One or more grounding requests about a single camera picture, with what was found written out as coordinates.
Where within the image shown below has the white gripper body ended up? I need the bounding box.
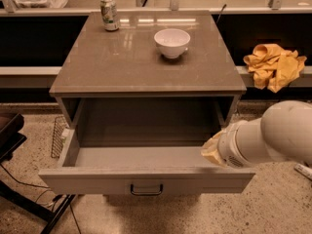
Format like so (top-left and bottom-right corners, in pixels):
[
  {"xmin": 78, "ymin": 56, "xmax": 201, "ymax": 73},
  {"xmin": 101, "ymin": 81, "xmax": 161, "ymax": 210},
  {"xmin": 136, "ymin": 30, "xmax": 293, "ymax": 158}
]
[{"xmin": 217, "ymin": 120, "xmax": 260, "ymax": 169}]

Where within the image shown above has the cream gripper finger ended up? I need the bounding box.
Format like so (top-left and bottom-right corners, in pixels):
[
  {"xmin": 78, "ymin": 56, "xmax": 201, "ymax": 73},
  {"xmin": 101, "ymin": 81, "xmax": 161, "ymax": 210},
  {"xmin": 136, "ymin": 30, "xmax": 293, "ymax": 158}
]
[{"xmin": 201, "ymin": 131, "xmax": 226, "ymax": 167}]

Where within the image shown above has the grey top drawer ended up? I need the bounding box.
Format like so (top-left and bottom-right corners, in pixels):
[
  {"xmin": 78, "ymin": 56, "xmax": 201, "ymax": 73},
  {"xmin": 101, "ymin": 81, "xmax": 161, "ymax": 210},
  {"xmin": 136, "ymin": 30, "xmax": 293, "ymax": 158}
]
[{"xmin": 39, "ymin": 97, "xmax": 254, "ymax": 196}]

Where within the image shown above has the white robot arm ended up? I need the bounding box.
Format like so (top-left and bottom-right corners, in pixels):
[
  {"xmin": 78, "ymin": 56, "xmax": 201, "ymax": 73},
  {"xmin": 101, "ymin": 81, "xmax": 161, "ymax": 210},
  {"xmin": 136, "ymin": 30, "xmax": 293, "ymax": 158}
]
[{"xmin": 201, "ymin": 100, "xmax": 312, "ymax": 169}]

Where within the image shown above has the grey drawer cabinet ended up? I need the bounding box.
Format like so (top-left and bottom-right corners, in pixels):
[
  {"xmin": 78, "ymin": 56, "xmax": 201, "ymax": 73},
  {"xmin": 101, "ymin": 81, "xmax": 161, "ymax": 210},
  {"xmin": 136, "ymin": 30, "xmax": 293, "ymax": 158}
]
[{"xmin": 50, "ymin": 11, "xmax": 246, "ymax": 121}]

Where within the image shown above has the white box on floor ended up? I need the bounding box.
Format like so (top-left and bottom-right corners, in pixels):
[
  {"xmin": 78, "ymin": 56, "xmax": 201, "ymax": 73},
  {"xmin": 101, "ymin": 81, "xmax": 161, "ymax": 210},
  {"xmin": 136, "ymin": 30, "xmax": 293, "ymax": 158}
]
[{"xmin": 294, "ymin": 164, "xmax": 312, "ymax": 180}]

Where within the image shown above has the crumpled yellow cloth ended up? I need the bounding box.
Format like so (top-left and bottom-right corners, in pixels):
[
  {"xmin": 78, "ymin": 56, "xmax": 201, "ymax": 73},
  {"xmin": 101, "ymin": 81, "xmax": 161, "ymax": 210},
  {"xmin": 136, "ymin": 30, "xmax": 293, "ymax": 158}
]
[{"xmin": 243, "ymin": 44, "xmax": 307, "ymax": 93}]

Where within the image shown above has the white ceramic bowl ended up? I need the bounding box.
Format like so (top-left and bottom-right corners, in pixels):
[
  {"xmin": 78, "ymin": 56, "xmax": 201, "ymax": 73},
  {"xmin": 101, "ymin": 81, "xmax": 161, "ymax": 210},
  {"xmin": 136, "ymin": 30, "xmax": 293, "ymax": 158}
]
[{"xmin": 154, "ymin": 28, "xmax": 191, "ymax": 59}]

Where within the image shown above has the green white soda can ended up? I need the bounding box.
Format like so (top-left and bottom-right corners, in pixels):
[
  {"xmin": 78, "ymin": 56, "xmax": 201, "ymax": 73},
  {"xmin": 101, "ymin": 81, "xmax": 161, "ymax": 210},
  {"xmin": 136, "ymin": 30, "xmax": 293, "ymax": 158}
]
[{"xmin": 100, "ymin": 0, "xmax": 119, "ymax": 31}]

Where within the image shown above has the wire mesh basket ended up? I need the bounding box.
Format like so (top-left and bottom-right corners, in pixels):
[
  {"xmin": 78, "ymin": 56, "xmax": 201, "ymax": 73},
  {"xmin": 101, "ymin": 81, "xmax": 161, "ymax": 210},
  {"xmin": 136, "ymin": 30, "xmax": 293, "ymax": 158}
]
[{"xmin": 51, "ymin": 116, "xmax": 69, "ymax": 158}]

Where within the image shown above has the black floor cable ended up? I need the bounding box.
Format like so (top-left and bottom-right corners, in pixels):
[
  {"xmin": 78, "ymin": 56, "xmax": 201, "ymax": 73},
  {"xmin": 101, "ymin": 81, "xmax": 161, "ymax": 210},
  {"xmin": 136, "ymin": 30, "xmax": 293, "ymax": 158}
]
[{"xmin": 0, "ymin": 163, "xmax": 82, "ymax": 234}]

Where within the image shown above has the black chair frame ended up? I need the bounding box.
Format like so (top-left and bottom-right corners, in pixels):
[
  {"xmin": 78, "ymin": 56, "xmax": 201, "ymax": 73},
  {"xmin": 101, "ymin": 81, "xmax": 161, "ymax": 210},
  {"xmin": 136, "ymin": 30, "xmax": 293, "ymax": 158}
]
[{"xmin": 0, "ymin": 114, "xmax": 64, "ymax": 234}]

